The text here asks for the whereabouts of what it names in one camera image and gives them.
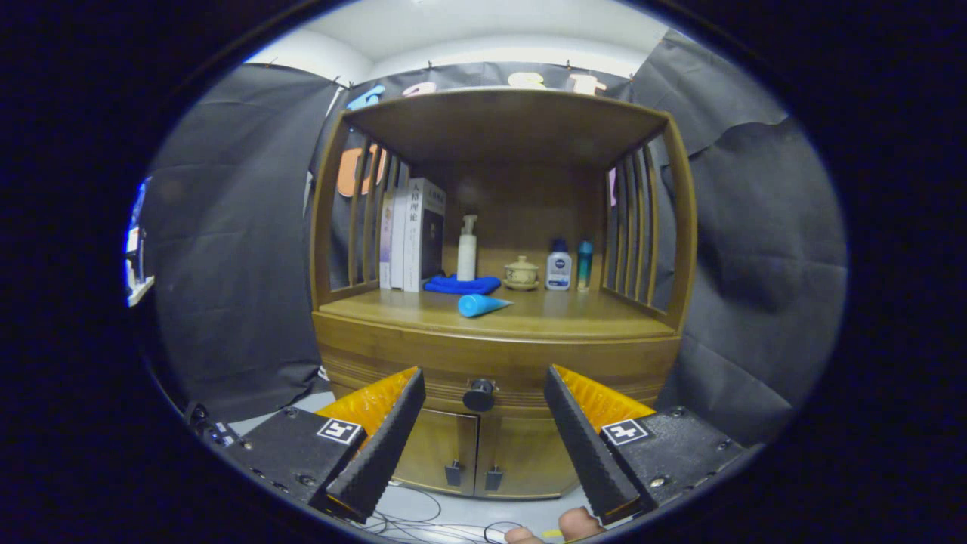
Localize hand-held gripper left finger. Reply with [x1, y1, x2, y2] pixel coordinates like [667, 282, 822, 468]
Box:
[214, 366, 426, 524]

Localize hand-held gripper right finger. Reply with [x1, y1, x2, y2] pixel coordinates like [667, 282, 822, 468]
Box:
[544, 364, 749, 526]

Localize black drawer knob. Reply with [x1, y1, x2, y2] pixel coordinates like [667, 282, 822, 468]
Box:
[462, 379, 497, 413]

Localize wooden drawer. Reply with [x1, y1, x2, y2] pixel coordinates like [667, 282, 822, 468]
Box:
[321, 340, 673, 420]

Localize blue cleanser tube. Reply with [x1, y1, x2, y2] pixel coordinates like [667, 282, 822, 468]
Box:
[458, 293, 514, 319]

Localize wooden cabinet door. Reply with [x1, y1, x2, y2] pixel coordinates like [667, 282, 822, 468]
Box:
[393, 408, 480, 497]
[474, 414, 582, 501]

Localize wooden countertop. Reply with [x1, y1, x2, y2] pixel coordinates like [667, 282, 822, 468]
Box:
[314, 283, 681, 341]

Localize wooden cabinet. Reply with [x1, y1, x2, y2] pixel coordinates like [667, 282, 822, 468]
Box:
[308, 87, 697, 501]

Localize black floor device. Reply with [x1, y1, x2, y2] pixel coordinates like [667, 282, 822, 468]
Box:
[185, 400, 243, 448]

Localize white bottle with blue cap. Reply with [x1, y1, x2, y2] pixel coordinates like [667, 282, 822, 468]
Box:
[545, 239, 573, 292]

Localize blue folded cloth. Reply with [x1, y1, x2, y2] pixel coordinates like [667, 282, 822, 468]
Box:
[423, 274, 502, 296]

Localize beige lidded teacup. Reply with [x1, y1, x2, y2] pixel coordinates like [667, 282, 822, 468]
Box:
[504, 255, 540, 286]

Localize pale purple book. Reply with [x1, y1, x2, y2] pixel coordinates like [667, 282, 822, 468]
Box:
[378, 193, 395, 289]

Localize white book with portrait cover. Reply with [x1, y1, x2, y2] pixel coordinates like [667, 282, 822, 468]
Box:
[403, 178, 446, 293]

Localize white pump bottle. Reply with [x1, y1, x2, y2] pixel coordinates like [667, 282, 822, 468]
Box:
[457, 215, 479, 282]

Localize floor cables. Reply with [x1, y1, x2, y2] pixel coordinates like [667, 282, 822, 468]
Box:
[370, 480, 530, 544]

